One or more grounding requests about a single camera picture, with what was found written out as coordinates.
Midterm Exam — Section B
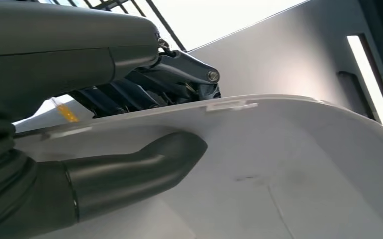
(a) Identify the long ceiling light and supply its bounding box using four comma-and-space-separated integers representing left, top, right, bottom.
346, 34, 383, 136

